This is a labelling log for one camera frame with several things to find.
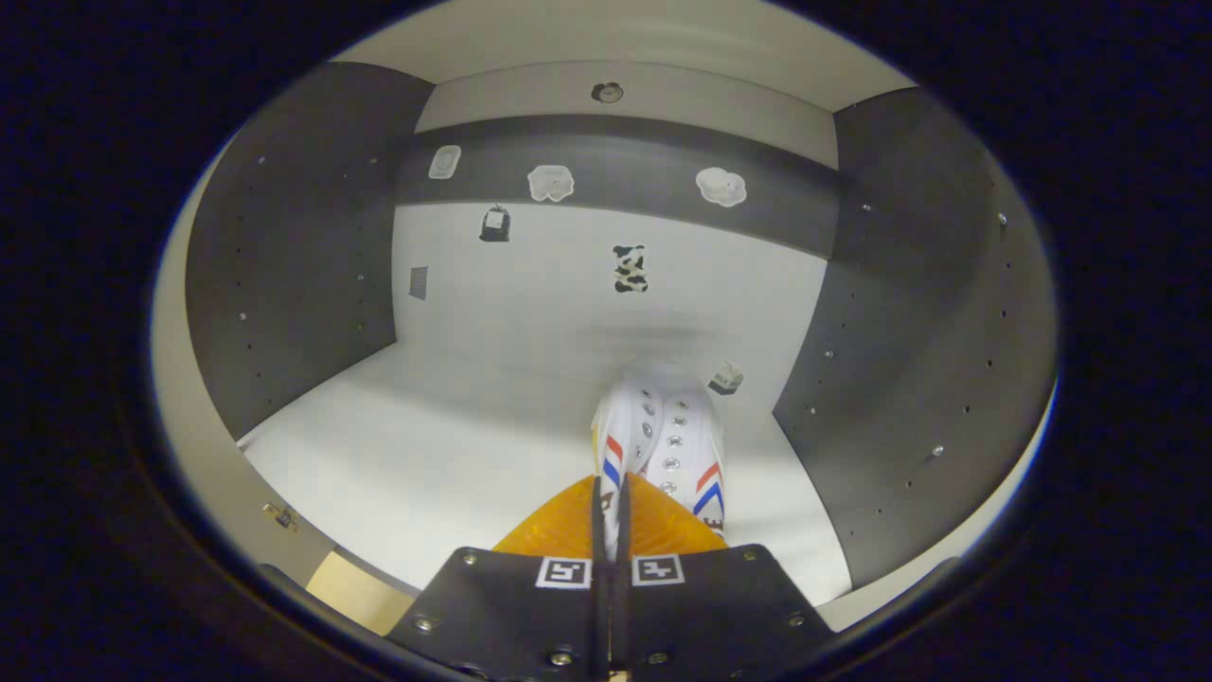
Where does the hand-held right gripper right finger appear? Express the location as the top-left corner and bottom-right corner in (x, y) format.
(612, 471), (840, 682)

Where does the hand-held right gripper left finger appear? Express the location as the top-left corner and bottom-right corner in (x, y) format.
(386, 474), (613, 682)

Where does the white shoe with striped print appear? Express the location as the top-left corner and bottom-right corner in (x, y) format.
(592, 365), (728, 560)

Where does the white shoe cabinet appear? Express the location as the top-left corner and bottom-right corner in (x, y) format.
(151, 0), (1060, 636)

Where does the wide white cabinet shelf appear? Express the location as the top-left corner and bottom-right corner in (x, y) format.
(331, 0), (915, 113)

